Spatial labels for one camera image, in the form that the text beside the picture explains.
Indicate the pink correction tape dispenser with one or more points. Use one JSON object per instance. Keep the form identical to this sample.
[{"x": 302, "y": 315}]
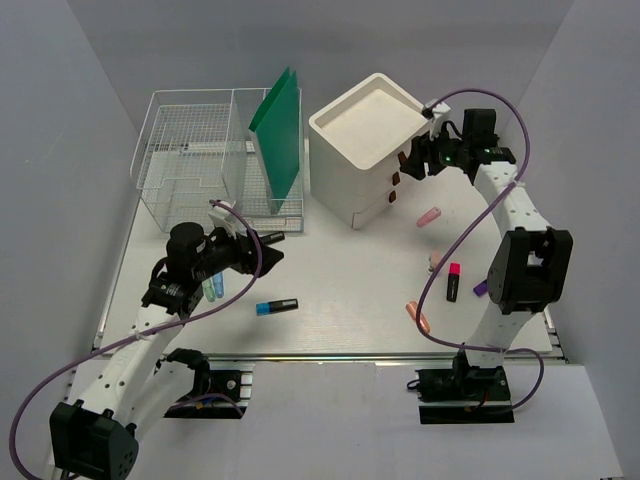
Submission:
[{"x": 434, "y": 260}]

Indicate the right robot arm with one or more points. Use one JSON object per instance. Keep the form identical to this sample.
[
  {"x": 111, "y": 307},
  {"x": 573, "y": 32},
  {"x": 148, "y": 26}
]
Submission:
[{"x": 530, "y": 266}]

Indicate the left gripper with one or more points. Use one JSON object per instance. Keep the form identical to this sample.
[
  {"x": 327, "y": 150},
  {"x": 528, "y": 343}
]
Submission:
[{"x": 246, "y": 262}]

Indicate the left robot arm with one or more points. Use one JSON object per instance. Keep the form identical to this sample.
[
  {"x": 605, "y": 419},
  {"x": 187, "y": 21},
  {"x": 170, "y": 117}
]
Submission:
[{"x": 98, "y": 436}]

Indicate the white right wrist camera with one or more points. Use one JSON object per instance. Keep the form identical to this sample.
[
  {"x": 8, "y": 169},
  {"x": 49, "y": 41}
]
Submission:
[{"x": 436, "y": 114}]

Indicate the pink highlighter marker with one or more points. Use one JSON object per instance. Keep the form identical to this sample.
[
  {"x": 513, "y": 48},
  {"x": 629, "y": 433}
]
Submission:
[{"x": 453, "y": 280}]

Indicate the purple highlighter marker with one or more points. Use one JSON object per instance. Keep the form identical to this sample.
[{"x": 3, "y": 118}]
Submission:
[{"x": 481, "y": 289}]

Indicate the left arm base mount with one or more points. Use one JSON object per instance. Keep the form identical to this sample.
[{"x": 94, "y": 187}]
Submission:
[{"x": 205, "y": 391}]

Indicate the green plastic folder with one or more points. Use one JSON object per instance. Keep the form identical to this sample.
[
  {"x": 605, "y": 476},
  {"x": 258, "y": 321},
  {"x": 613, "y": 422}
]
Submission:
[{"x": 275, "y": 133}]

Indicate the blue highlighter marker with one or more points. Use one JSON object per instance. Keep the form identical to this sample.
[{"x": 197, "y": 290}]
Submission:
[{"x": 276, "y": 306}]

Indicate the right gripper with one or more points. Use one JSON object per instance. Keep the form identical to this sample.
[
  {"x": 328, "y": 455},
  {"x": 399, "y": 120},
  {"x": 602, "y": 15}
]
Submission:
[{"x": 420, "y": 153}]

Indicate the white drawer cabinet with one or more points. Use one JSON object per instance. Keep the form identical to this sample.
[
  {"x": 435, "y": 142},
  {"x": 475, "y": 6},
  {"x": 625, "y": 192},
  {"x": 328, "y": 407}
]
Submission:
[{"x": 356, "y": 143}]

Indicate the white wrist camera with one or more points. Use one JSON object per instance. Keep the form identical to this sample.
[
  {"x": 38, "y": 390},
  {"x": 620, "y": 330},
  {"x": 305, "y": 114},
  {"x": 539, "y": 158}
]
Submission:
[
  {"x": 436, "y": 114},
  {"x": 221, "y": 218}
]

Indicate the white wire mesh organizer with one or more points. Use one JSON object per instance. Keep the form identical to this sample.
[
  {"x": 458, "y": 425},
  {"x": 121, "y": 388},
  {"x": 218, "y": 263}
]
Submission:
[{"x": 195, "y": 146}]

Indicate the orange transparent lead case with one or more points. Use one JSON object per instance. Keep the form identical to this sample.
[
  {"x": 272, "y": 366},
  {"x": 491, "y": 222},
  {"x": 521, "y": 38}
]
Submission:
[{"x": 418, "y": 318}]

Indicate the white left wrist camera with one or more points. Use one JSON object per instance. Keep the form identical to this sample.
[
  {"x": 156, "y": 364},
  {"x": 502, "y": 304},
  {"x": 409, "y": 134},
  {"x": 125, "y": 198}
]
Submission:
[{"x": 221, "y": 218}]

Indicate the yellow highlighter marker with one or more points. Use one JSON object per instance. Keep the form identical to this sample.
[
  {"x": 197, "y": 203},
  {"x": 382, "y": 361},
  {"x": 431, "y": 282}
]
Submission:
[{"x": 272, "y": 238}]

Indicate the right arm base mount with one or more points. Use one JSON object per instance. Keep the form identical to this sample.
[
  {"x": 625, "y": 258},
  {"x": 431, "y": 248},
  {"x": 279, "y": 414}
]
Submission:
[{"x": 446, "y": 397}]

